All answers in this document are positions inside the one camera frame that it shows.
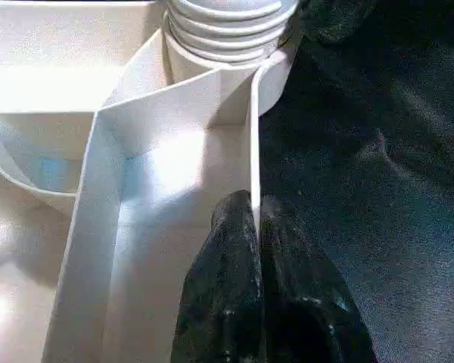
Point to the white plastic table top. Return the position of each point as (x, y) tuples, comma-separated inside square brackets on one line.
[(155, 132)]

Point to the black mat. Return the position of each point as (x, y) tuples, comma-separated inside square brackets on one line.
[(363, 170)]

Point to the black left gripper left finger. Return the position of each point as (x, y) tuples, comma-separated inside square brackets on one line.
[(223, 295)]

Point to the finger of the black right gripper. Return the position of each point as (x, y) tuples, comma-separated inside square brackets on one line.
[(329, 19)]

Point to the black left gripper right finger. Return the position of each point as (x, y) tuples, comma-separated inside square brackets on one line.
[(310, 314)]

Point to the white plastic table leg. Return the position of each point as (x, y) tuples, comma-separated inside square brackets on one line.
[(227, 30)]

